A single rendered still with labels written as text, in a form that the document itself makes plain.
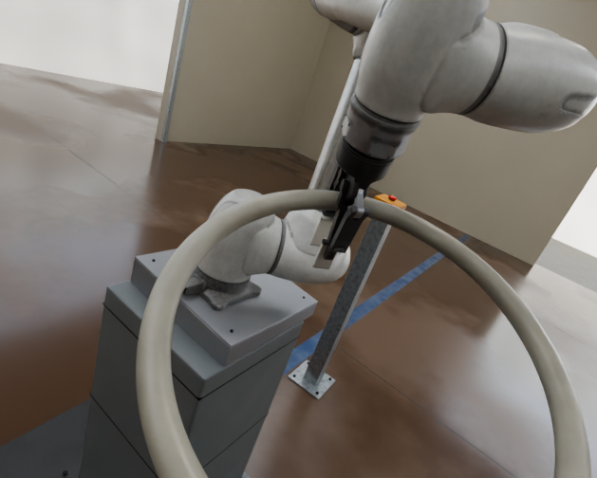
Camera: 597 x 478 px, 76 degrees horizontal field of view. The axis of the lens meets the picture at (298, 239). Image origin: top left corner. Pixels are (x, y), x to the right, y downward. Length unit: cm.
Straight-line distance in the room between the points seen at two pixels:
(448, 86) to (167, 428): 42
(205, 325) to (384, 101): 67
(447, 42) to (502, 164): 619
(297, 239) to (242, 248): 14
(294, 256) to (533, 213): 581
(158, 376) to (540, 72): 48
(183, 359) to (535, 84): 82
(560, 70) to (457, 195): 623
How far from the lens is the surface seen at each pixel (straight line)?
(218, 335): 93
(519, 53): 50
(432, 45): 44
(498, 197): 663
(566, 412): 54
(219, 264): 97
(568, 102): 55
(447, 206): 677
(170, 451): 35
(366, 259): 179
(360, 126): 49
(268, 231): 95
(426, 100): 46
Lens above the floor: 145
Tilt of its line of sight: 22 degrees down
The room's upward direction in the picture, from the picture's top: 20 degrees clockwise
